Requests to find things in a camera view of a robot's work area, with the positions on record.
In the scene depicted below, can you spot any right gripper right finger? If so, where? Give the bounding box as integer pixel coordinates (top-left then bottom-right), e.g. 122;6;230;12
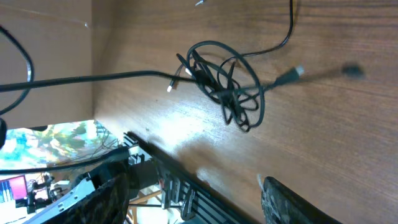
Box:
257;174;341;224

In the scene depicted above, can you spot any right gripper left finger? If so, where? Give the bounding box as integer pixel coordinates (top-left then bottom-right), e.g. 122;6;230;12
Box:
46;174;129;224

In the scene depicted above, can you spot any thick black USB cable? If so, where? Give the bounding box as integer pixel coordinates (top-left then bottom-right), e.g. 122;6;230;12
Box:
0;40;305;133

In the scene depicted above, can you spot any thin black USB cable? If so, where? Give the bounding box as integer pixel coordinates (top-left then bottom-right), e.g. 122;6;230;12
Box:
166;0;295;94

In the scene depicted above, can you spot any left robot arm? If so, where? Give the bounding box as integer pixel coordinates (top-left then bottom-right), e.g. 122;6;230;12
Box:
1;146;159;224

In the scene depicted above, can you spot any left camera cable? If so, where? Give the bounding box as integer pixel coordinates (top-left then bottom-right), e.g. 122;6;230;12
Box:
0;24;35;116

